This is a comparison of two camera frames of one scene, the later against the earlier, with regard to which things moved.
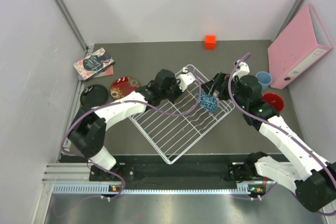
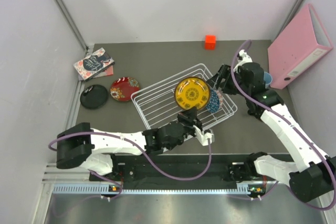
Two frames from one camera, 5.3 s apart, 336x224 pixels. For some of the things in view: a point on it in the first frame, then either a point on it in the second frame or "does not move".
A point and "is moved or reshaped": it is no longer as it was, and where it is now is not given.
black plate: x=94 y=96 does not move
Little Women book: x=93 y=63 does not move
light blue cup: x=264 y=78 does not move
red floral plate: x=123 y=86 does not move
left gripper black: x=179 y=92 to x=189 y=117
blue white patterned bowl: x=209 y=103 is moved or reshaped
